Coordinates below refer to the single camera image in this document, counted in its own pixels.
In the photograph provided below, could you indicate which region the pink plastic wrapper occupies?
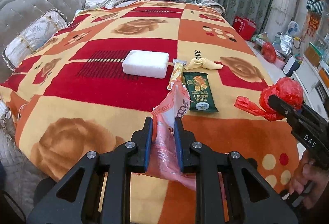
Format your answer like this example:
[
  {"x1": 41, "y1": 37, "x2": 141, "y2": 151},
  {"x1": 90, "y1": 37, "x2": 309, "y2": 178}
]
[{"x1": 147, "y1": 80, "x2": 196, "y2": 190}]

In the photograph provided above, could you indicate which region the red plastic bag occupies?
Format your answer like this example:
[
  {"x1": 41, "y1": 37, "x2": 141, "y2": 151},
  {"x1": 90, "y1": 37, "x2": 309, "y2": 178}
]
[{"x1": 234, "y1": 77, "x2": 303, "y2": 121}]

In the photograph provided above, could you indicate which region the green snack wrapper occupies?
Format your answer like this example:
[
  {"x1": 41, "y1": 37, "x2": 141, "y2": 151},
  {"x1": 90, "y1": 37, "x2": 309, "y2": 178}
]
[{"x1": 183, "y1": 72, "x2": 219, "y2": 113}]

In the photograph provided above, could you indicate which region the white foam block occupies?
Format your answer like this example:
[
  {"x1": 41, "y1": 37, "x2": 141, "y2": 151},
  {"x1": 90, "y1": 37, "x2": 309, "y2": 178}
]
[{"x1": 122, "y1": 50, "x2": 169, "y2": 79}]

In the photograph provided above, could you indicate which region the person's right hand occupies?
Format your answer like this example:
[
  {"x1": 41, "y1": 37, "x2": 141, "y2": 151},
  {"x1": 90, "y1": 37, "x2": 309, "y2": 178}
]
[{"x1": 289, "y1": 150, "x2": 328, "y2": 209}]

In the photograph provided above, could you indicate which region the orange red patterned blanket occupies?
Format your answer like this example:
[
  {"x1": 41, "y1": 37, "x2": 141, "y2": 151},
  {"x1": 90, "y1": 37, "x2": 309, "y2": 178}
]
[{"x1": 1, "y1": 0, "x2": 299, "y2": 192}]

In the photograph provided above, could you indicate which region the red bag on floor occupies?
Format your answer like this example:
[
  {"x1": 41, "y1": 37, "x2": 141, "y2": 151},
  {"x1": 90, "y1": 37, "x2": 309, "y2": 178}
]
[{"x1": 260, "y1": 42, "x2": 277, "y2": 63}]

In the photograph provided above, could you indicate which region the silver foil bag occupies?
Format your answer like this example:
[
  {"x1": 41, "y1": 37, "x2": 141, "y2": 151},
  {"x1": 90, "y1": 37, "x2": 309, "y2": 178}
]
[{"x1": 279, "y1": 33, "x2": 293, "y2": 56}]

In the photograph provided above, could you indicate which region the orange snack wrapper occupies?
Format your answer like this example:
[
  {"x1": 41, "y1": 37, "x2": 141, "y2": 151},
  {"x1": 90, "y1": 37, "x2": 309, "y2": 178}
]
[{"x1": 167, "y1": 59, "x2": 187, "y2": 90}]

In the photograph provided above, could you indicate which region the crumpled yellow paper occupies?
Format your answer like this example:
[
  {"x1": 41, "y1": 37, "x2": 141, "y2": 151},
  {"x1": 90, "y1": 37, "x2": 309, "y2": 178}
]
[{"x1": 184, "y1": 57, "x2": 223, "y2": 70}]

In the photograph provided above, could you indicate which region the red gift bag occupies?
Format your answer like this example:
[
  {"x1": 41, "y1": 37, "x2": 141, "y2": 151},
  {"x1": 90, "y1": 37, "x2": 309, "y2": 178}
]
[{"x1": 233, "y1": 16, "x2": 257, "y2": 41}]

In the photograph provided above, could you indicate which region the cream lace covered column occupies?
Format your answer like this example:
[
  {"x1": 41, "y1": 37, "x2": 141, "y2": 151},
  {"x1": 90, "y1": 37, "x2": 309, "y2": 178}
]
[{"x1": 264, "y1": 0, "x2": 297, "y2": 42}]

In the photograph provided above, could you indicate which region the striped hanging bag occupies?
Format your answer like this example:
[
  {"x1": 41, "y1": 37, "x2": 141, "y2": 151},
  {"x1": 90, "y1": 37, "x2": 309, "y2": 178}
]
[{"x1": 306, "y1": 0, "x2": 325, "y2": 16}]

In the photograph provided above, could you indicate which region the white bolster pillow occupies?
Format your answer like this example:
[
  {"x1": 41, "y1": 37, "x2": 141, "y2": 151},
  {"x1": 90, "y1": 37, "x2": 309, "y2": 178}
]
[{"x1": 2, "y1": 8, "x2": 69, "y2": 71}]

